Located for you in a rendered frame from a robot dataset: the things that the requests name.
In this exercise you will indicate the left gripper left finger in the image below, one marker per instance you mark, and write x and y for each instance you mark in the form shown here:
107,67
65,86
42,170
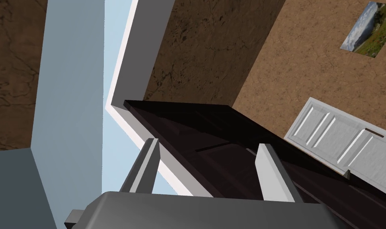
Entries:
142,171

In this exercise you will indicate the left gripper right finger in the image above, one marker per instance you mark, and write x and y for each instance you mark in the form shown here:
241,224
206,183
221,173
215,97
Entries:
273,178

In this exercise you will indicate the landscape picture on wall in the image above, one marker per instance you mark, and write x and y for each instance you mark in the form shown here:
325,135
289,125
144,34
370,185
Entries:
369,30

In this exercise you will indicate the white panelled door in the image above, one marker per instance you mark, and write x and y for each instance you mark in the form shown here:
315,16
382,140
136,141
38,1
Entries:
345,143

